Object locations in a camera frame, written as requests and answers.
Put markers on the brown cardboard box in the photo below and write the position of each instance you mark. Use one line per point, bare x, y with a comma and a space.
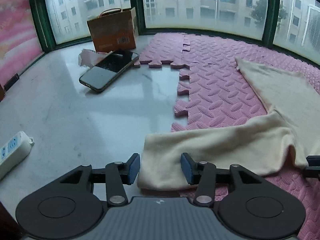
112, 32

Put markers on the green window frame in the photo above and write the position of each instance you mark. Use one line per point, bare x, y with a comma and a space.
136, 5

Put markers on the white power strip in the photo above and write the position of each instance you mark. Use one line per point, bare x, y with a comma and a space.
12, 147

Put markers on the pink floral curtain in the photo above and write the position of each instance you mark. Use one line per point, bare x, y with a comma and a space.
17, 30

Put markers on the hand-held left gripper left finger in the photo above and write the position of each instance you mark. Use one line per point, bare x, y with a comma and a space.
133, 170

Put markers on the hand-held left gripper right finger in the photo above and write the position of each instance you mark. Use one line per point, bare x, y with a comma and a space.
187, 168

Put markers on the green tree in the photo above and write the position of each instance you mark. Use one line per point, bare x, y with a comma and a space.
261, 7

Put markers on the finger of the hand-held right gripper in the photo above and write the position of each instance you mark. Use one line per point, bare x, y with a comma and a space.
312, 172
313, 161

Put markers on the white outdoor air conditioner unit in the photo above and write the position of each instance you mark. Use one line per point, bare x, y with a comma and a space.
313, 25

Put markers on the pink foam puzzle mat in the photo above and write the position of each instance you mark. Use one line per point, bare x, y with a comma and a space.
212, 85

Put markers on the black flat block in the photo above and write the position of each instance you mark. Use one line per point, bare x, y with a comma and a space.
11, 82

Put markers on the black smartphone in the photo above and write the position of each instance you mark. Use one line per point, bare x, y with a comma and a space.
107, 72

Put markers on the cream sweatshirt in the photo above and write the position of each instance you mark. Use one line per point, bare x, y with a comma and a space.
225, 142

